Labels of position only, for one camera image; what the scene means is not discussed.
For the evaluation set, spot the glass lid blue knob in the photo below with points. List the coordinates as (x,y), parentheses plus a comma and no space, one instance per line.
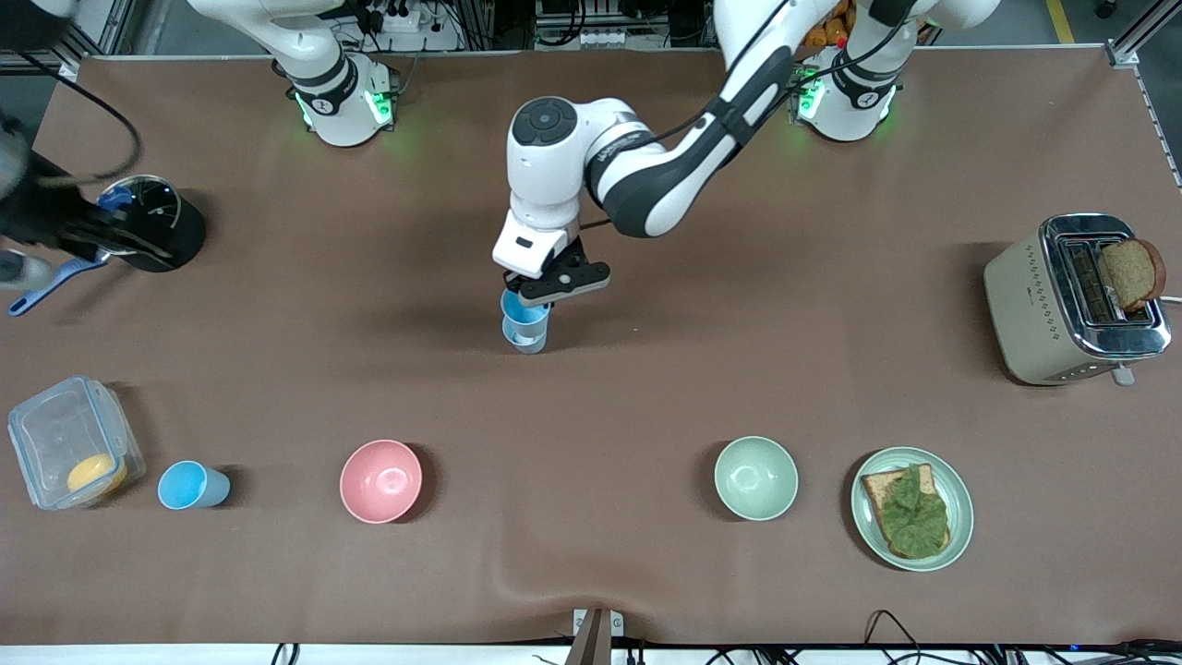
(152,199)

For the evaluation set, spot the clear plastic food container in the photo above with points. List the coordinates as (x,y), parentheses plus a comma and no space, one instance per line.
(55,434)

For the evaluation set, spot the green lettuce leaf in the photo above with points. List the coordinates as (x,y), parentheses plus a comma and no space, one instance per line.
(914,513)

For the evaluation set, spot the blue plastic cup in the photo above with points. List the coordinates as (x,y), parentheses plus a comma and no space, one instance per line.
(528,344)
(524,308)
(189,485)

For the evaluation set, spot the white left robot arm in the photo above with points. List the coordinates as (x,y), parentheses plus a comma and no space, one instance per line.
(646,175)

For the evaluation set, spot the pink bowl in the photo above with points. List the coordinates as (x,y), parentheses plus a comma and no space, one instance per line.
(380,480)

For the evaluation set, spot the toast slice under lettuce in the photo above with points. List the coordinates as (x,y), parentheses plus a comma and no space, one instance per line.
(875,494)

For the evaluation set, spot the brown table cover cloth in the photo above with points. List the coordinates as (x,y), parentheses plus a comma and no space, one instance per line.
(591,416)

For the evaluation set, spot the pale green plate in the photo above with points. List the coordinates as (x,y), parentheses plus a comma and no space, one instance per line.
(960,489)

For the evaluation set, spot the brown bread slice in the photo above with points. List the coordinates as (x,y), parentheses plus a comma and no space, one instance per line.
(1131,272)

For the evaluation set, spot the orange snack bag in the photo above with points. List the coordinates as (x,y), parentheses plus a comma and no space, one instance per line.
(826,32)

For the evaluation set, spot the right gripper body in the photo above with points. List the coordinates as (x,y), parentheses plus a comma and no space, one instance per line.
(39,217)

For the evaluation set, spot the orange round food piece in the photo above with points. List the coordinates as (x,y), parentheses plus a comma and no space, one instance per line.
(97,474)

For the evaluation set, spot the beige chrome toaster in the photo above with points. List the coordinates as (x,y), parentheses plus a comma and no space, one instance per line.
(1025,305)

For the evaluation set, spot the metal table edge bracket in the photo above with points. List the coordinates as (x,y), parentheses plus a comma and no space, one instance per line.
(591,637)

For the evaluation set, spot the white power strip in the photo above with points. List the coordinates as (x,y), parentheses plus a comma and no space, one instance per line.
(404,18)

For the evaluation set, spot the pale green bowl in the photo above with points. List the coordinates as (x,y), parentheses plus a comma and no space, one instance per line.
(755,478)

